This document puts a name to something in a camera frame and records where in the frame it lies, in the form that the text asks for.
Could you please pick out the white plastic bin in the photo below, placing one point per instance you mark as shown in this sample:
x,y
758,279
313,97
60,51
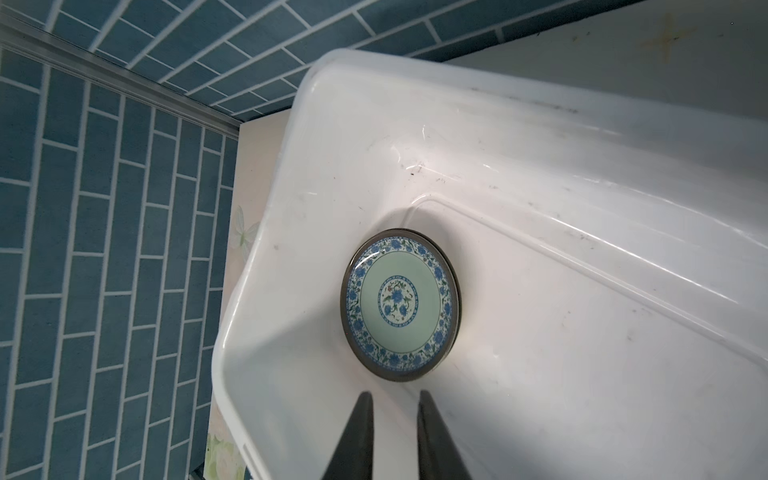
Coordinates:
x,y
612,260

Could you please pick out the floral table mat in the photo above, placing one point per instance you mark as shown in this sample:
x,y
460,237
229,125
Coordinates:
x,y
259,145

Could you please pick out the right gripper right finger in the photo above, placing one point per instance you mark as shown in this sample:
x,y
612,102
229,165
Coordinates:
x,y
438,456

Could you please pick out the green patterned plate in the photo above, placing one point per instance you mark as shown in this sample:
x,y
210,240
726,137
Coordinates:
x,y
400,305

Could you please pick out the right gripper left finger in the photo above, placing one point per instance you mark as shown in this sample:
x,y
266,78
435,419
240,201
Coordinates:
x,y
353,456

